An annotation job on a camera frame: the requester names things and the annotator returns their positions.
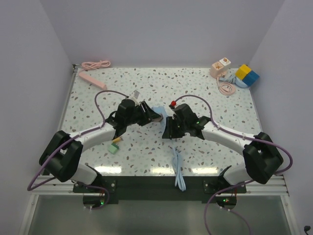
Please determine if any blue strip cord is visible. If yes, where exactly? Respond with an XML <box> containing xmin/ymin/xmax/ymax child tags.
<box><xmin>171</xmin><ymin>145</ymin><xmax>187</xmax><ymax>191</ymax></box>

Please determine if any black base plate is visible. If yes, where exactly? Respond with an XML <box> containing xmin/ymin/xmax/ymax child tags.
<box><xmin>73</xmin><ymin>175</ymin><xmax>247</xmax><ymax>213</ymax></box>

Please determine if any yellow and blue cube socket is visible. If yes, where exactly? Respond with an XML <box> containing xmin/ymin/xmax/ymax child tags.
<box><xmin>235</xmin><ymin>64</ymin><xmax>260</xmax><ymax>88</ymax></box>

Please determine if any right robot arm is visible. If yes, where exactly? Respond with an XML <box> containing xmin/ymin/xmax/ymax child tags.
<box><xmin>162</xmin><ymin>102</ymin><xmax>283</xmax><ymax>192</ymax></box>

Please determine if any pink strip cord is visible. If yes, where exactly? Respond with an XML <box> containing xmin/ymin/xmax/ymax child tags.
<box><xmin>81</xmin><ymin>60</ymin><xmax>111</xmax><ymax>71</ymax></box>

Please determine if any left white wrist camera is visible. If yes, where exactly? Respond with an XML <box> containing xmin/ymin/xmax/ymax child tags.
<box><xmin>129</xmin><ymin>90</ymin><xmax>140</xmax><ymax>106</ymax></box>

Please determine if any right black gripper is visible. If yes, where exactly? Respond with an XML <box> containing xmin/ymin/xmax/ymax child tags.
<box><xmin>162</xmin><ymin>116</ymin><xmax>188</xmax><ymax>139</ymax></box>

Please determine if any peach socket cord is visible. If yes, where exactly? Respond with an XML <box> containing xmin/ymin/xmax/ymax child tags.
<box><xmin>217</xmin><ymin>72</ymin><xmax>237</xmax><ymax>95</ymax></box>

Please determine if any mauve plug adapter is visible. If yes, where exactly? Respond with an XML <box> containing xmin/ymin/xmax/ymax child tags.
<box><xmin>154</xmin><ymin>116</ymin><xmax>163</xmax><ymax>122</ymax></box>

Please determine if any blue cube socket cord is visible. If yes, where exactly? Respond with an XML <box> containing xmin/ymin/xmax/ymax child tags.
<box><xmin>221</xmin><ymin>74</ymin><xmax>249</xmax><ymax>89</ymax></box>

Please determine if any blue power strip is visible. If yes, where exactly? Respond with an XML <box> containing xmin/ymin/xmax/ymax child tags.
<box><xmin>152</xmin><ymin>106</ymin><xmax>168</xmax><ymax>133</ymax></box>

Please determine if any aluminium frame rail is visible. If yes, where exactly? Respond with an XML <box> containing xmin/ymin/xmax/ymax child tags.
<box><xmin>30</xmin><ymin>176</ymin><xmax>289</xmax><ymax>196</ymax></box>

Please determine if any peach cube socket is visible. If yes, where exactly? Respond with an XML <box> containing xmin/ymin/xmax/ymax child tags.
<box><xmin>210</xmin><ymin>57</ymin><xmax>231</xmax><ymax>78</ymax></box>

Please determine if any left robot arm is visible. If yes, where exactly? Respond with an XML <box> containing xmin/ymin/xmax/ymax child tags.
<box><xmin>39</xmin><ymin>99</ymin><xmax>162</xmax><ymax>192</ymax></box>

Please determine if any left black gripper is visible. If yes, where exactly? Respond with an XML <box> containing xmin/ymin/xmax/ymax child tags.
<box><xmin>125</xmin><ymin>100</ymin><xmax>160</xmax><ymax>126</ymax></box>

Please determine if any green plug adapter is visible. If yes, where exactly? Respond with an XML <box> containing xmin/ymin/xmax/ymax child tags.
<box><xmin>108</xmin><ymin>143</ymin><xmax>119</xmax><ymax>154</ymax></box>

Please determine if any pink power strip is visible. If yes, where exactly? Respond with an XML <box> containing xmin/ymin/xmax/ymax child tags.
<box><xmin>78</xmin><ymin>72</ymin><xmax>107</xmax><ymax>91</ymax></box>

